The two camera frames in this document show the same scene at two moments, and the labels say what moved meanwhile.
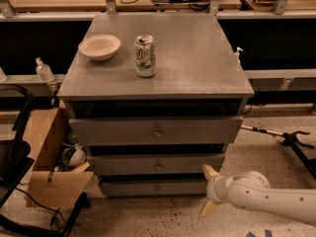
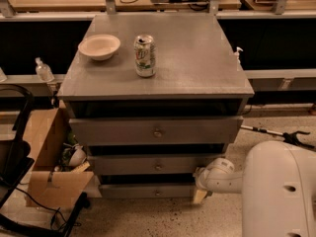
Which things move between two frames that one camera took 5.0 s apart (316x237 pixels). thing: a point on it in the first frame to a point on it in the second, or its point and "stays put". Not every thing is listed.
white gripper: x=214 y=189 to x=204 y=180
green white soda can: x=144 y=55 stays put
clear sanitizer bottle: x=44 y=72 stays put
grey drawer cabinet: x=156 y=99 stays put
